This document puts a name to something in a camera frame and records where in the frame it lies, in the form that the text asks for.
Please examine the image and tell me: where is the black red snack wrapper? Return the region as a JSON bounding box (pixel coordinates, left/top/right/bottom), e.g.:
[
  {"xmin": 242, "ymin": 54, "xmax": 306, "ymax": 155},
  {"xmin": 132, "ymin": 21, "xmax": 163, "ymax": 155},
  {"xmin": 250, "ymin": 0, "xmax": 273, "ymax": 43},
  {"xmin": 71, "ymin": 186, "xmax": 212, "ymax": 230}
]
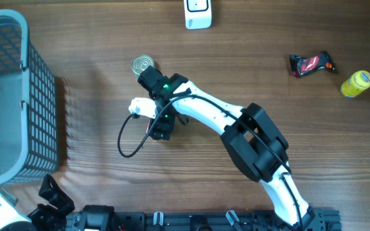
[{"xmin": 289, "ymin": 51, "xmax": 337, "ymax": 78}]

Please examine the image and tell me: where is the yellow lidded small bottle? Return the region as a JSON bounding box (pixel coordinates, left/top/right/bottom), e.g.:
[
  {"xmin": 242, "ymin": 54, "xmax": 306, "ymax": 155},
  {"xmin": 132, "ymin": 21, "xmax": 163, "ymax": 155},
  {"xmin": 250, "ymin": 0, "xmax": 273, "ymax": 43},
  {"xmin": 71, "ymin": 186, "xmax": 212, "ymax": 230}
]
[{"xmin": 340, "ymin": 71, "xmax": 370, "ymax": 98}]

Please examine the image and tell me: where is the green labelled round container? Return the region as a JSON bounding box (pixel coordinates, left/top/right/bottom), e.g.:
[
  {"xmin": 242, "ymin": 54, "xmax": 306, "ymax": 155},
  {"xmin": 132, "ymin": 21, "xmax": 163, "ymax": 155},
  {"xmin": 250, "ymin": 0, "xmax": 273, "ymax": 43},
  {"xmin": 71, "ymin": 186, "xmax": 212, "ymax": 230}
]
[{"xmin": 131, "ymin": 55, "xmax": 155, "ymax": 78}]

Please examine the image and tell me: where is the red white small carton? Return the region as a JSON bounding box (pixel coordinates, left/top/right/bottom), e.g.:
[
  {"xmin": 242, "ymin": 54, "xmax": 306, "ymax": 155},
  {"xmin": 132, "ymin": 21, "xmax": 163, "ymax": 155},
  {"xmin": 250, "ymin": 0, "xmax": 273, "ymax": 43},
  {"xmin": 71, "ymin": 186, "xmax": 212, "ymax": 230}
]
[{"xmin": 146, "ymin": 119, "xmax": 154, "ymax": 133}]

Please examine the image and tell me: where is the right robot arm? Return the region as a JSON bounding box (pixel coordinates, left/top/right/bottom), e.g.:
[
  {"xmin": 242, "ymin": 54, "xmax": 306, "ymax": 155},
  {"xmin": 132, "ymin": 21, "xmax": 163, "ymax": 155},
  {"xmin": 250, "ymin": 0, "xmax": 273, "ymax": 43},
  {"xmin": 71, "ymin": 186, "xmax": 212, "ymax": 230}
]
[{"xmin": 138, "ymin": 66, "xmax": 315, "ymax": 230}]

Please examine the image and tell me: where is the grey plastic mesh basket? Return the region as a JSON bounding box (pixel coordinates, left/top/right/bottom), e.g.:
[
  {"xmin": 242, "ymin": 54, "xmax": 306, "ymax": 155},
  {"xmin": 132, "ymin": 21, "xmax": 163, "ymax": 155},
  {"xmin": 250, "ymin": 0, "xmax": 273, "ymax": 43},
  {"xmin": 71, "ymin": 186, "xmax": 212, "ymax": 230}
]
[{"xmin": 0, "ymin": 9, "xmax": 59, "ymax": 185}]

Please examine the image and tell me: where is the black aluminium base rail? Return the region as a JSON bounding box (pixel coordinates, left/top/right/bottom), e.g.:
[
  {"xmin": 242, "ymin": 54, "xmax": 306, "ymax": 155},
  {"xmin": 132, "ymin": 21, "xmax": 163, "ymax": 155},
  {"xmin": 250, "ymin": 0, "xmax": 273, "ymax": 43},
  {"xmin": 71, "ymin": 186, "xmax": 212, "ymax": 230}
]
[{"xmin": 55, "ymin": 210, "xmax": 342, "ymax": 231}]

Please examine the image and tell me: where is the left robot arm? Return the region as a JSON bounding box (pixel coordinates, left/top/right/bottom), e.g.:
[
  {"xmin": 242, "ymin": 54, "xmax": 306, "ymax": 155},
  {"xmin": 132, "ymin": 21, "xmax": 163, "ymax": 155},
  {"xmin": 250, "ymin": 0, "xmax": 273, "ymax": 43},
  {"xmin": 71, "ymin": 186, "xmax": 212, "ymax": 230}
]
[{"xmin": 0, "ymin": 174, "xmax": 123, "ymax": 231}]

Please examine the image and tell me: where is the white barcode scanner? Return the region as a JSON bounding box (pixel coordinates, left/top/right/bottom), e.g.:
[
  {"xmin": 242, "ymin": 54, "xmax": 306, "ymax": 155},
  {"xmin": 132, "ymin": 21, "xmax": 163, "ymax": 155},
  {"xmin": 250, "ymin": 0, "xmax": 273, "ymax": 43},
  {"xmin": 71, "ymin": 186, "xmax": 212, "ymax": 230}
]
[{"xmin": 184, "ymin": 0, "xmax": 212, "ymax": 30}]

